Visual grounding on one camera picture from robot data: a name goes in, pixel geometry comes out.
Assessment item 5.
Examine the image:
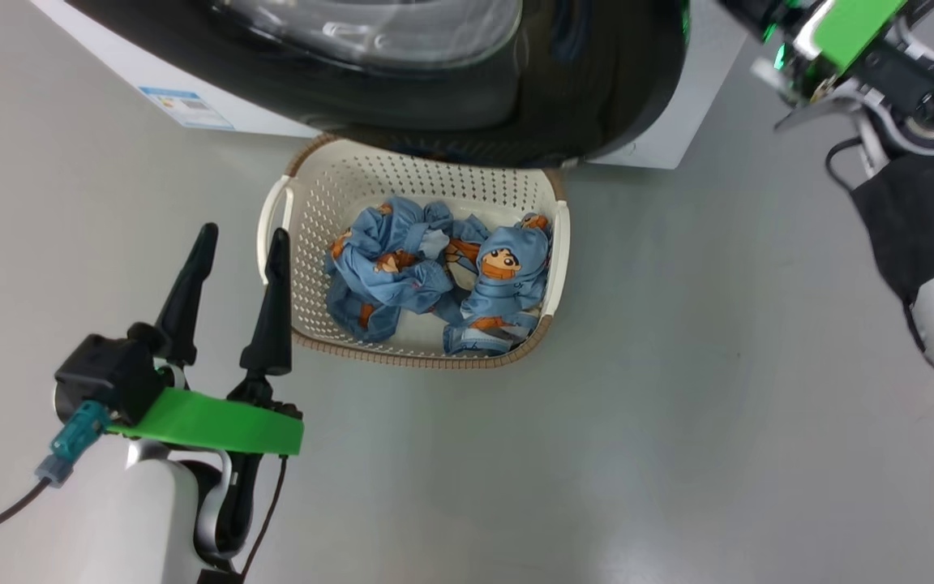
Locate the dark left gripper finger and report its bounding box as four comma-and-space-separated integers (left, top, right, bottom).
239, 228, 293, 380
128, 223, 219, 367

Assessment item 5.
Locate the black washing machine door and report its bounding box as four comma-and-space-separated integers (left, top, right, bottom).
66, 0, 691, 169

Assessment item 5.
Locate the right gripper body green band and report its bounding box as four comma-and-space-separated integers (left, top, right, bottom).
751, 0, 910, 107

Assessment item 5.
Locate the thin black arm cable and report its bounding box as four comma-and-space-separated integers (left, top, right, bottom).
238, 455, 289, 582

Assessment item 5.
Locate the blue cartoon print garment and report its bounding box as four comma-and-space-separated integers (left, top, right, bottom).
323, 196, 456, 343
435, 213, 553, 358

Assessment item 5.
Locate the white washing machine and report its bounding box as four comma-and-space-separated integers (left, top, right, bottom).
29, 0, 748, 170

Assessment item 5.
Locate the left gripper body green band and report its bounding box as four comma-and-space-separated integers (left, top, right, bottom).
107, 376, 305, 456

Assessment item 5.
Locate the left cable with teal connector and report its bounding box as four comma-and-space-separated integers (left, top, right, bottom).
0, 400, 111, 542

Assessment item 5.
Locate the cream perforated laundry basket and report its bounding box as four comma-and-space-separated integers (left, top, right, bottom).
256, 134, 572, 371

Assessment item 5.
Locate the blue energy label sticker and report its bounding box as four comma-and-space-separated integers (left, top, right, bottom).
140, 86, 235, 131

